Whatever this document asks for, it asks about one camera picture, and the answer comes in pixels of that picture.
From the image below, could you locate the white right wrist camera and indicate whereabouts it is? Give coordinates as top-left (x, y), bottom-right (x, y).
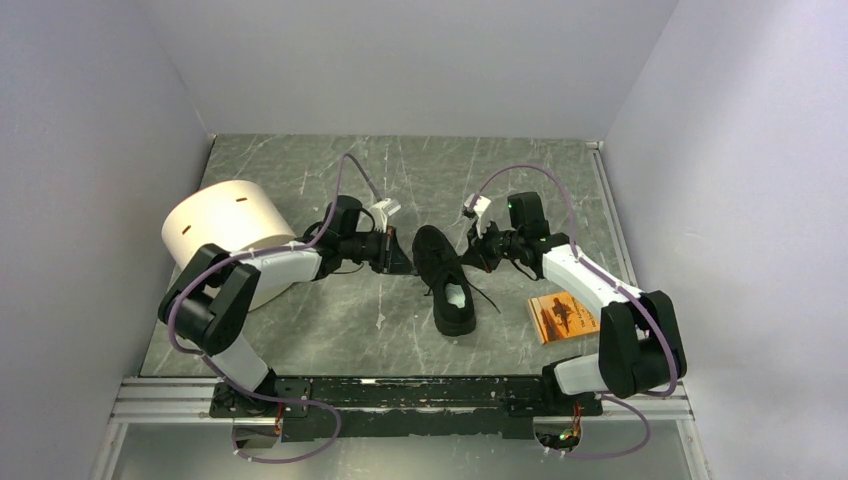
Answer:
top-left (462, 194), bottom-right (491, 238)

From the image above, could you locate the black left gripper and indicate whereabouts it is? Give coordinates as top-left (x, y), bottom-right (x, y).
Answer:
top-left (340, 224), bottom-right (417, 275)

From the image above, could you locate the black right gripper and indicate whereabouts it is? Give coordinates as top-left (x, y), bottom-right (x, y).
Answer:
top-left (460, 216), bottom-right (524, 273)

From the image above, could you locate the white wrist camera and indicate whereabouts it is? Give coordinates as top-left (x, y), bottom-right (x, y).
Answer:
top-left (462, 194), bottom-right (491, 238)
top-left (367, 198), bottom-right (401, 232)

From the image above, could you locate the black shoe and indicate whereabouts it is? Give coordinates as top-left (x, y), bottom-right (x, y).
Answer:
top-left (412, 225), bottom-right (476, 337)

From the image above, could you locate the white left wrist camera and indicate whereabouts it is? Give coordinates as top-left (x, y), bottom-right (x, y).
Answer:
top-left (367, 198), bottom-right (401, 232)

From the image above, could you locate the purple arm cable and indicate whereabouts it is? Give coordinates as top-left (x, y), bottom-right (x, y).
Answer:
top-left (466, 164), bottom-right (680, 460)
top-left (165, 153), bottom-right (386, 465)

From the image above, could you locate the aluminium frame rail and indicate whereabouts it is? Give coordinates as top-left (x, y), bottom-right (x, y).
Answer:
top-left (89, 140), bottom-right (710, 480)

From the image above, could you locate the black shoelace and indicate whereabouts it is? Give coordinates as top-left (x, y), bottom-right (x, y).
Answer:
top-left (423, 281), bottom-right (502, 314)

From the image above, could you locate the orange book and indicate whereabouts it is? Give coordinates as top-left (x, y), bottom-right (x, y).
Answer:
top-left (527, 291), bottom-right (600, 345)

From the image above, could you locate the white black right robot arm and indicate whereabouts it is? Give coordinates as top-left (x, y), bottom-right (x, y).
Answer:
top-left (462, 192), bottom-right (687, 414)

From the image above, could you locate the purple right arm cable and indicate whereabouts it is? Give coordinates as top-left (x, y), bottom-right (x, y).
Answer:
top-left (466, 164), bottom-right (680, 460)

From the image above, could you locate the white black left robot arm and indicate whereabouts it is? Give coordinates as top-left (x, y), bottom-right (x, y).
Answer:
top-left (158, 195), bottom-right (414, 416)

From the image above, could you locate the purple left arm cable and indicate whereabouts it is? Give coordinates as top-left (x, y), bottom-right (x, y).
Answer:
top-left (165, 153), bottom-right (386, 465)

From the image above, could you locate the white cylindrical container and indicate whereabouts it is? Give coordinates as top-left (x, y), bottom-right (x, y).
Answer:
top-left (161, 180), bottom-right (320, 312)

